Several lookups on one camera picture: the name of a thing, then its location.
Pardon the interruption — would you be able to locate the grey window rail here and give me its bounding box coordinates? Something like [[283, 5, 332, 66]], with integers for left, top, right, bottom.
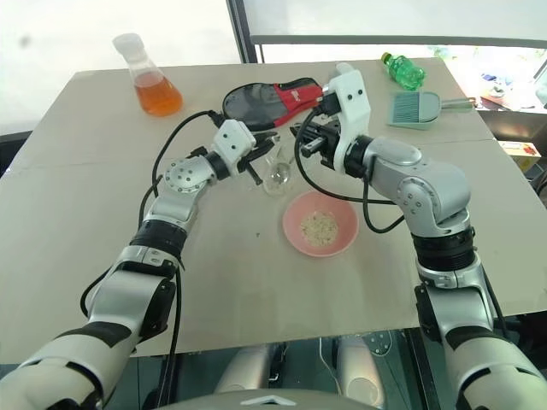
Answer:
[[251, 33, 543, 46]]

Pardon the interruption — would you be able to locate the grey rounded robot leg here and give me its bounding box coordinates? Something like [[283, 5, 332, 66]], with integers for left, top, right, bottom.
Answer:
[[331, 332, 405, 398], [213, 342, 285, 396]]

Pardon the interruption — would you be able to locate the dark window frame post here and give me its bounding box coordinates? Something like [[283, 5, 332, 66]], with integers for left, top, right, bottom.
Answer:
[[226, 0, 264, 66]]

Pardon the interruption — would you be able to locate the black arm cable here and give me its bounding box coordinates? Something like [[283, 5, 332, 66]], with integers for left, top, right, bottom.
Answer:
[[79, 109, 224, 385], [292, 91, 510, 339]]

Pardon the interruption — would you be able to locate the metal spoon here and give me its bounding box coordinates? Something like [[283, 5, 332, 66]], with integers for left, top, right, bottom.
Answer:
[[269, 142, 322, 183]]

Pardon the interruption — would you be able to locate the oatmeal flakes heap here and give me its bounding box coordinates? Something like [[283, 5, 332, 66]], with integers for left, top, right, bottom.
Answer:
[[298, 212, 341, 247]]

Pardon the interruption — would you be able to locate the striped dustpan brush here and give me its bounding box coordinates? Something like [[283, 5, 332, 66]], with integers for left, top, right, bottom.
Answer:
[[391, 93, 423, 127]]

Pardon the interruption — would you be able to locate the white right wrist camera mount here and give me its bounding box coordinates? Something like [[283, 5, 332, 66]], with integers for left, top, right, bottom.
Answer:
[[322, 63, 371, 173]]

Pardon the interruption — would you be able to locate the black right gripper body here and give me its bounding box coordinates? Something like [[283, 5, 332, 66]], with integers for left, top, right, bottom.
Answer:
[[316, 120, 344, 169]]

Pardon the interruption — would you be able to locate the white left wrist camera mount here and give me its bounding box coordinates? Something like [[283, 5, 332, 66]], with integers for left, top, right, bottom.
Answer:
[[212, 120, 257, 177]]

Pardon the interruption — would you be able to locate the grey-green dustpan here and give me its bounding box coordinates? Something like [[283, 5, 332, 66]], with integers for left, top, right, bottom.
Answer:
[[386, 91, 476, 132]]

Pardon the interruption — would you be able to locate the green plastic bottle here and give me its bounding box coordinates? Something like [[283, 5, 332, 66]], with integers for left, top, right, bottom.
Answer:
[[380, 51, 427, 91]]

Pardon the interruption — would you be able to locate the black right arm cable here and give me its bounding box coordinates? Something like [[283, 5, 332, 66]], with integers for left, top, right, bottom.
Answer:
[[292, 91, 510, 339]]

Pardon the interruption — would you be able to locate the red and black pouch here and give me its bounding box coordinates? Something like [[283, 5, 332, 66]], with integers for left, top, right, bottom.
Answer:
[[221, 77, 325, 132]]

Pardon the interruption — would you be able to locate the cardboard box with yellow label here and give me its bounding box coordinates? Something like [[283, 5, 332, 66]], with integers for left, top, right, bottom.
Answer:
[[499, 139, 543, 173]]

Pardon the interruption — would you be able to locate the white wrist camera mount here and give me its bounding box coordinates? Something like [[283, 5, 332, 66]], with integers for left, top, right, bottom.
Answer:
[[212, 120, 257, 177], [322, 63, 371, 173]]

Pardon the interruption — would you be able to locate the clear glass mug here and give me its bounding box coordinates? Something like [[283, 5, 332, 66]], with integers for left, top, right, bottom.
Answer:
[[261, 144, 297, 198]]

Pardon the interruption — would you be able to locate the pink bowl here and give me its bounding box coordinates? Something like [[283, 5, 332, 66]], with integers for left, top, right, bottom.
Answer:
[[281, 190, 359, 257]]

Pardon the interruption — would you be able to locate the dark robot torso edge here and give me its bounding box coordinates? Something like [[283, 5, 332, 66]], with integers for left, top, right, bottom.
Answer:
[[162, 387, 385, 410]]

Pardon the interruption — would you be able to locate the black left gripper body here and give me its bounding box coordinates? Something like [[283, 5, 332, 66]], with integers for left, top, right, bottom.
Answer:
[[237, 132, 275, 173]]

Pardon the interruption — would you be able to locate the glass flask with orange liquid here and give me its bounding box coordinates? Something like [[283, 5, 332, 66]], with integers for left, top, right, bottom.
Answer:
[[112, 32, 185, 117]]

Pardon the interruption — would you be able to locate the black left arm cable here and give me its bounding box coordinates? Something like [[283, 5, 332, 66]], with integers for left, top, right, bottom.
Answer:
[[79, 109, 224, 385]]

